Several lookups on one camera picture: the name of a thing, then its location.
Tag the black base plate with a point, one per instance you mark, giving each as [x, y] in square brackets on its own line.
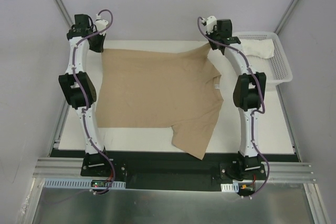
[172, 171]

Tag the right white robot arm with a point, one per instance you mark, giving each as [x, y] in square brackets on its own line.
[248, 95]

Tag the aluminium front rail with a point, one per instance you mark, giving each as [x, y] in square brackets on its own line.
[280, 172]

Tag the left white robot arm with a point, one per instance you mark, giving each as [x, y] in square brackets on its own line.
[76, 85]

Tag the right white cable duct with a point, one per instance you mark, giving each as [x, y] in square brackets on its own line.
[230, 188]

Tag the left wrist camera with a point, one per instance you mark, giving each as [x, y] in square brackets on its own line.
[100, 23]

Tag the right aluminium frame post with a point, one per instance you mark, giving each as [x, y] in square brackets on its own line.
[286, 16]

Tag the white plastic basket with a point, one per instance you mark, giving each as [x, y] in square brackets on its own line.
[277, 67]

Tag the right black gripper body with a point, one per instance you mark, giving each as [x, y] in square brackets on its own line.
[217, 46]

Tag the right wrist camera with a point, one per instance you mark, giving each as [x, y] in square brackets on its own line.
[211, 22]

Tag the rolled white t shirt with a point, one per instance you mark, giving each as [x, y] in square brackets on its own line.
[263, 49]

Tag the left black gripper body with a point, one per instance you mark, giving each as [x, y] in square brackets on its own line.
[97, 42]

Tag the beige t shirt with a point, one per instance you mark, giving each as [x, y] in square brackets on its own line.
[145, 89]

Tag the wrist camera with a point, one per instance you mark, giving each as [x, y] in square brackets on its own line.
[100, 23]
[211, 22]

